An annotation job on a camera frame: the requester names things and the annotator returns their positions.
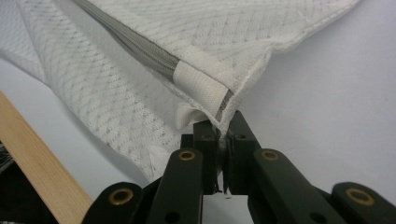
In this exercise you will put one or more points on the white mesh laundry bag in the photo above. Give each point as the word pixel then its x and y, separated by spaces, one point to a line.
pixel 124 62

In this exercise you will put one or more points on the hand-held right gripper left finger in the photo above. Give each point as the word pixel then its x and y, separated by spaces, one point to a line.
pixel 186 174

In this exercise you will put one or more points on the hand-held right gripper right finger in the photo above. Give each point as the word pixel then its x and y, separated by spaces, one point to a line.
pixel 264 180

